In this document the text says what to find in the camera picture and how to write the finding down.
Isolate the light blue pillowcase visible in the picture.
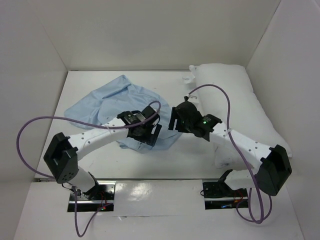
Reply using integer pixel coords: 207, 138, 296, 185
64, 75, 182, 153

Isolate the white pillow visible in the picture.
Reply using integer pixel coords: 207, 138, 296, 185
187, 63, 293, 158

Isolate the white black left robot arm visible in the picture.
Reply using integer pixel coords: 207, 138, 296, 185
43, 106, 162, 200

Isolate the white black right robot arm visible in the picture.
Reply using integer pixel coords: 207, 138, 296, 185
168, 101, 292, 196

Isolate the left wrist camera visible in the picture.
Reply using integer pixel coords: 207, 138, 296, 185
140, 105, 159, 121

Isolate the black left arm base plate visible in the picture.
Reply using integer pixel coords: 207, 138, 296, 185
67, 181, 116, 213

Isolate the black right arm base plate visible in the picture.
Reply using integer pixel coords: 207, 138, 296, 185
200, 181, 249, 210

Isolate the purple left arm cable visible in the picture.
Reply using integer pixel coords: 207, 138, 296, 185
16, 100, 162, 238

